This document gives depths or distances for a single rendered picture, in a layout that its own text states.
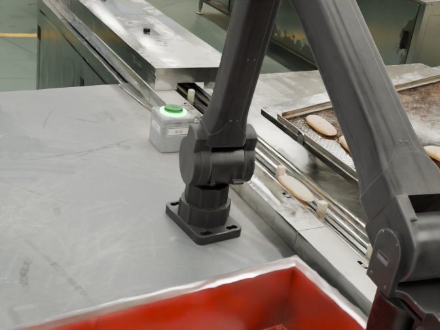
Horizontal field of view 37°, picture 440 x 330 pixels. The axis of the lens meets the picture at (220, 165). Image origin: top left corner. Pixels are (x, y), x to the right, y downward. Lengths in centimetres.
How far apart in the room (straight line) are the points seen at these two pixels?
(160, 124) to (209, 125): 37
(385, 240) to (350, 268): 42
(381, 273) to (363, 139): 12
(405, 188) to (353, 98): 11
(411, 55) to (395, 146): 334
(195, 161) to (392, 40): 314
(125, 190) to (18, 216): 20
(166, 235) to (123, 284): 15
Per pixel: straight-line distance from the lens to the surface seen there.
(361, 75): 64
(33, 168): 125
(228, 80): 92
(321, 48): 69
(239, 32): 88
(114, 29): 185
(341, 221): 114
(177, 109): 134
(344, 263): 100
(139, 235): 106
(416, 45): 392
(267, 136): 150
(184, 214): 108
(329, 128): 137
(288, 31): 494
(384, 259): 58
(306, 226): 107
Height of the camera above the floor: 138
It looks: 25 degrees down
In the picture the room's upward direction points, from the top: 8 degrees clockwise
